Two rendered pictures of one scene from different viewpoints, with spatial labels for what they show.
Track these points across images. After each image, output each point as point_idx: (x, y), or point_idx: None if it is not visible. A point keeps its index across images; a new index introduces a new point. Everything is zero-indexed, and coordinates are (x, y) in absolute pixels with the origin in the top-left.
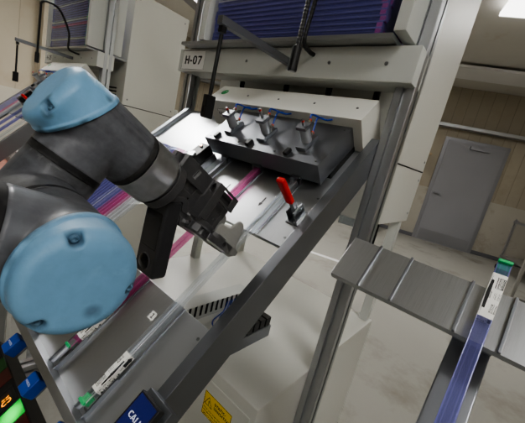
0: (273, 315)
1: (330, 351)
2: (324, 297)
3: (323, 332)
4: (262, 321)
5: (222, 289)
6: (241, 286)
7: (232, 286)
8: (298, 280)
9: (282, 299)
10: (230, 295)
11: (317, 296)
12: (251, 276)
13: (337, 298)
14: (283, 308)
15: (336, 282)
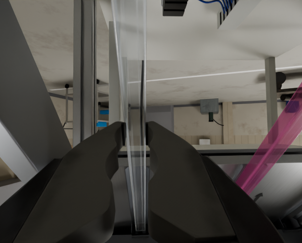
0: (178, 17)
1: (74, 21)
2: (160, 58)
3: (88, 35)
4: (164, 4)
5: (250, 9)
6: (230, 27)
7: (240, 20)
8: (191, 60)
9: (187, 37)
10: (233, 8)
11: (166, 55)
12: (236, 41)
13: (84, 81)
14: (178, 30)
15: (90, 98)
